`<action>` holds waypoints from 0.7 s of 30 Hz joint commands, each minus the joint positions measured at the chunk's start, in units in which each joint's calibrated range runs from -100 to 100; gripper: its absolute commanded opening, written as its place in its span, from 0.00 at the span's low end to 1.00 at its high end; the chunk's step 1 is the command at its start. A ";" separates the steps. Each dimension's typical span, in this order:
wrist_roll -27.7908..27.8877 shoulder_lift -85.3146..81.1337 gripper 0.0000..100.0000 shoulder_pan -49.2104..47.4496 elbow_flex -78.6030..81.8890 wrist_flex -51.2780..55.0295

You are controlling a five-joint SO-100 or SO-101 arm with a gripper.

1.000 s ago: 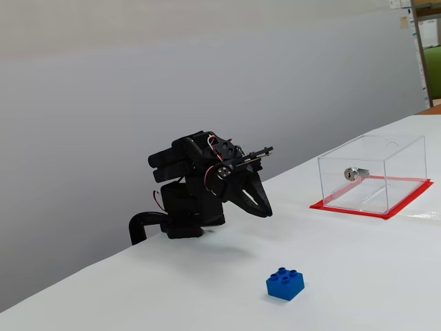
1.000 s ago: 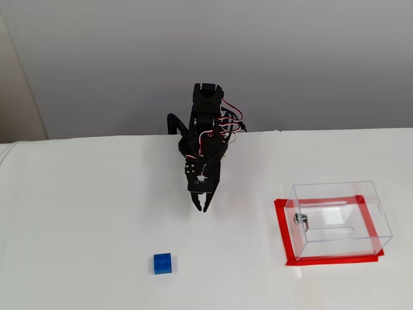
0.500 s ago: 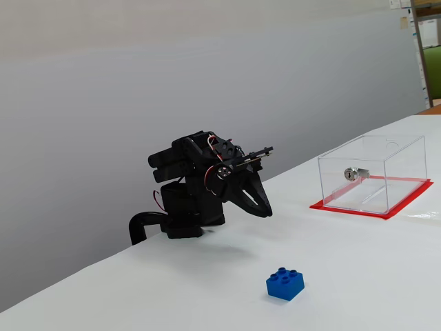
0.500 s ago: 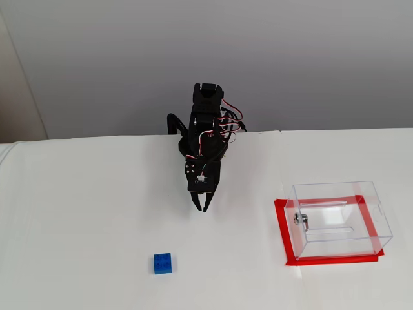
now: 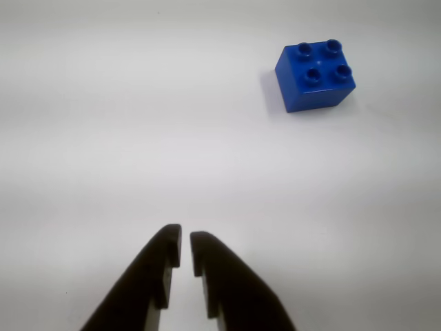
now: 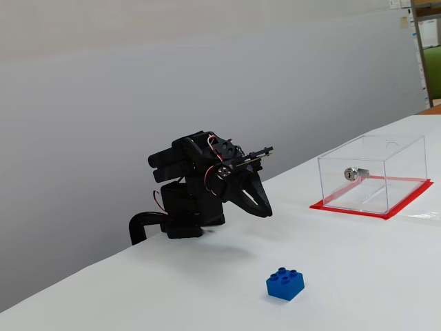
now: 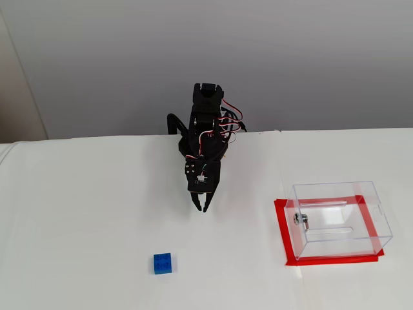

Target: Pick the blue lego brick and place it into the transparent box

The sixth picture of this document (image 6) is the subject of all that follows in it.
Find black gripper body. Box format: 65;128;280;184
205;157;263;203

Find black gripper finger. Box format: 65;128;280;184
220;188;268;219
240;171;274;217

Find blue lego brick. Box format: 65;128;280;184
265;267;305;303

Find transparent plastic box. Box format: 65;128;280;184
317;134;429;216

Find white box on shelf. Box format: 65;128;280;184
418;17;441;50

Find red tape rectangle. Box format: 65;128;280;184
309;174;435;221

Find silver cylinder lock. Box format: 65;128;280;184
343;167;371;181

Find black table clamp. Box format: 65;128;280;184
128;210;170;246

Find wooden table surface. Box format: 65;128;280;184
416;99;441;117

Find green panel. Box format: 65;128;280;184
422;43;441;101

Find red white wrist servo wire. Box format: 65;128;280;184
204;135;222;191

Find wrist camera board with mount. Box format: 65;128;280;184
236;146;275;170

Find shelf frame post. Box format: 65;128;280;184
410;0;435;110

